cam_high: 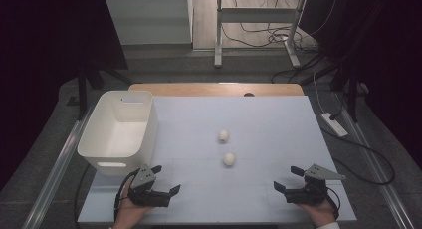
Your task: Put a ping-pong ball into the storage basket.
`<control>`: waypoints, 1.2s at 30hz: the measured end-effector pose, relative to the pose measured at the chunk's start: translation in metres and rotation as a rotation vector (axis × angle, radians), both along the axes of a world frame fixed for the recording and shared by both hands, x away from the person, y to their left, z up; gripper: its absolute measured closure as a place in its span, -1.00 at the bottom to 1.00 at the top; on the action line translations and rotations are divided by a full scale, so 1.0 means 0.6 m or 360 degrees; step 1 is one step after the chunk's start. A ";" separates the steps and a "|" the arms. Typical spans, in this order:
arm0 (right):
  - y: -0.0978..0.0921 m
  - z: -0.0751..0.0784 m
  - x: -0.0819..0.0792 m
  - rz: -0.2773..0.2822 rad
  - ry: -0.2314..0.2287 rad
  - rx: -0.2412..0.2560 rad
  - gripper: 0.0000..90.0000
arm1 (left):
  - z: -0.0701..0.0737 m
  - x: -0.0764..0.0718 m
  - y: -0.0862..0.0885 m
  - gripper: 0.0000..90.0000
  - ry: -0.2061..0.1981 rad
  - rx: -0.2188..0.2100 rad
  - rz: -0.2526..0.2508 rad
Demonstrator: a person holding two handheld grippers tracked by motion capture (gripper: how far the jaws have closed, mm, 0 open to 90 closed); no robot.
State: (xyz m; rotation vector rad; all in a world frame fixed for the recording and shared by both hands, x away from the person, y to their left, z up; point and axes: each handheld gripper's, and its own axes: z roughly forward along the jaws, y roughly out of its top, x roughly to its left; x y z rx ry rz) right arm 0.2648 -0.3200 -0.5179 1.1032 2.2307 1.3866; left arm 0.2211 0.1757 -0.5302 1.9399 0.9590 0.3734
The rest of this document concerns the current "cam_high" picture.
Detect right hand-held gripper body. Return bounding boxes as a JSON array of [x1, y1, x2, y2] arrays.
[[284, 163, 346, 205]]

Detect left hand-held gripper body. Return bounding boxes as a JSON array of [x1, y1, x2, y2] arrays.
[[127, 164, 172, 208]]

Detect white plastic storage bin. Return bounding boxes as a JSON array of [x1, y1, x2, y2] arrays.
[[77, 90, 159, 177]]

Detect white egg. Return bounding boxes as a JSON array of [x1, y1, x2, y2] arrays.
[[217, 129, 230, 144], [222, 151, 237, 167]]

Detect person's right hand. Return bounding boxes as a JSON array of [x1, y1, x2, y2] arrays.
[[297, 198, 337, 228]]

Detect person's left hand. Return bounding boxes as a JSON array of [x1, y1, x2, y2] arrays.
[[112, 185, 155, 229]]

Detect pale table cover board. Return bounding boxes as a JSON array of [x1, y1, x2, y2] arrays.
[[77, 95, 357, 225]]

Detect white power strip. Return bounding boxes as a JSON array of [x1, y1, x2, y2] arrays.
[[320, 112, 349, 138]]

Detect black metal stand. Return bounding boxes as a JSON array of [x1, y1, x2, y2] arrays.
[[67, 56, 134, 121], [330, 53, 370, 123]]

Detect white cabinet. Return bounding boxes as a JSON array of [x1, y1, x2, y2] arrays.
[[105, 0, 194, 46]]

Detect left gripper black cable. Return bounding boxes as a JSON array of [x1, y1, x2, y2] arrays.
[[113, 168, 141, 221]]

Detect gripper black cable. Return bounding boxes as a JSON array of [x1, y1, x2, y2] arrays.
[[113, 168, 141, 221], [325, 186, 342, 221]]

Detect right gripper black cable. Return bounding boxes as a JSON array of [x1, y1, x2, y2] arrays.
[[325, 186, 342, 221]]

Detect black cable beside table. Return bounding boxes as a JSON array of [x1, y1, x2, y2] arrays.
[[73, 163, 92, 225]]

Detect aluminium floor rail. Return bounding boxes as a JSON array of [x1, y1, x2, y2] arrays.
[[21, 103, 98, 229], [333, 92, 410, 229]]

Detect long black floor cable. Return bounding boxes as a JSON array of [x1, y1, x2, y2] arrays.
[[319, 124, 396, 186]]

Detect thin white cable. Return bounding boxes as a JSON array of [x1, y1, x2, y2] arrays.
[[313, 72, 326, 115]]

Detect tangle of floor cables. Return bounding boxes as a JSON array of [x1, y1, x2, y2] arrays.
[[221, 0, 337, 55]]

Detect white metal desk frame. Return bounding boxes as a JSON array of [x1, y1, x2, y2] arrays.
[[213, 0, 309, 70]]

